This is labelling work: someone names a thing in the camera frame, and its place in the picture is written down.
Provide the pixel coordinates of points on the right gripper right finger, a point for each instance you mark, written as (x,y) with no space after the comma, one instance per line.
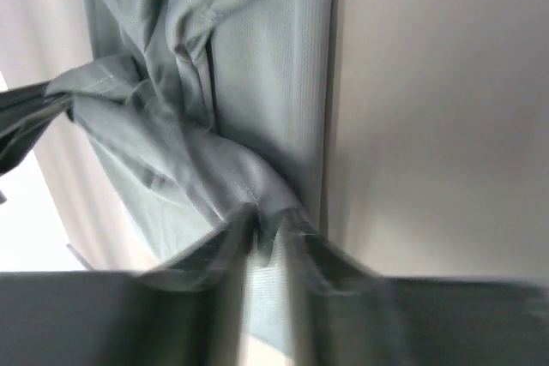
(344,314)

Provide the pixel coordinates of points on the dark grey t shirt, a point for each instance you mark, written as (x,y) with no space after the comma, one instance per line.
(194,109)

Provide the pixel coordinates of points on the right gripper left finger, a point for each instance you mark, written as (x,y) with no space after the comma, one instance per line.
(186,312)

